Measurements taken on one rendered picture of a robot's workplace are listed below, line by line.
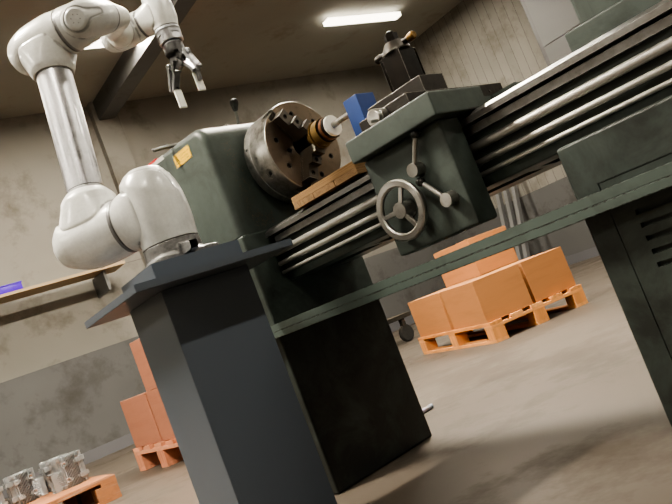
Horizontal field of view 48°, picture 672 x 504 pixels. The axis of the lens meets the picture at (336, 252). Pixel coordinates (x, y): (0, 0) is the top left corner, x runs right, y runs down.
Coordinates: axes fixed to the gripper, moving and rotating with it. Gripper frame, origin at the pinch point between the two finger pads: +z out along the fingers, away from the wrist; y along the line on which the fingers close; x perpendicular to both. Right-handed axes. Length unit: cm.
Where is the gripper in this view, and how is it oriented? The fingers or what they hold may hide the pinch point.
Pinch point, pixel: (192, 96)
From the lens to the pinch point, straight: 274.5
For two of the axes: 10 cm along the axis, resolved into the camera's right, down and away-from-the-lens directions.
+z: 3.6, 9.3, -0.8
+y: 6.2, -3.0, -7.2
